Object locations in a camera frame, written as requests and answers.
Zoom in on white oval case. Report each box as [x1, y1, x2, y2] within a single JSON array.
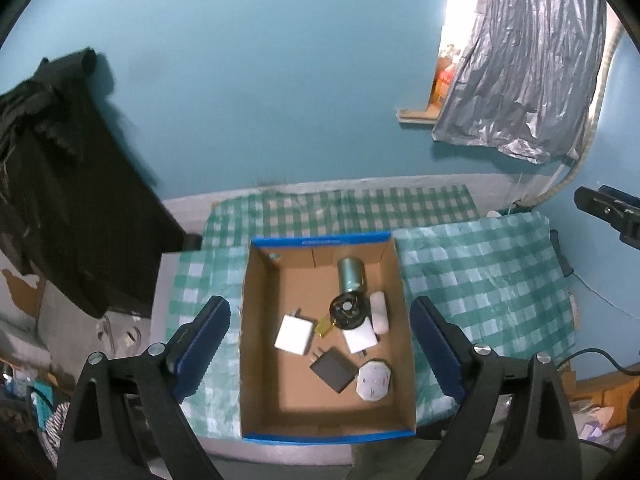
[[369, 290, 390, 335]]

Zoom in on grey octagonal device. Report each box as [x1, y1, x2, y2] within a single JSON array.
[[356, 360, 392, 402]]

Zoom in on white square power adapter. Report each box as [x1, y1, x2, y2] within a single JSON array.
[[342, 318, 378, 354]]

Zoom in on round white black device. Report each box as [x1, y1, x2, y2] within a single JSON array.
[[329, 292, 370, 330]]

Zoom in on white plug charger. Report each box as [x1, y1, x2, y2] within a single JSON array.
[[274, 309, 314, 356]]

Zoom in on dark grey power adapter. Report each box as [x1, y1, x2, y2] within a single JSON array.
[[309, 348, 358, 393]]

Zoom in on green metal tin can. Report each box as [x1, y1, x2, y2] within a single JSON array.
[[337, 257, 367, 294]]

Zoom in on pink yellow lighter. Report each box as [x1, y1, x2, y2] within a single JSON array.
[[314, 314, 334, 338]]

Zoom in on green checkered tablecloth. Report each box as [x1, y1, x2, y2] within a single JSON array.
[[164, 184, 580, 441]]

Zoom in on blue brown cardboard box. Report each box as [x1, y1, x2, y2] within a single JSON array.
[[239, 232, 416, 444]]

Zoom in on grey plastic curtain sheet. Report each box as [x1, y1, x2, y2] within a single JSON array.
[[433, 0, 606, 165]]

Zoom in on black hanging clothes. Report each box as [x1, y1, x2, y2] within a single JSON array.
[[1, 48, 186, 318]]

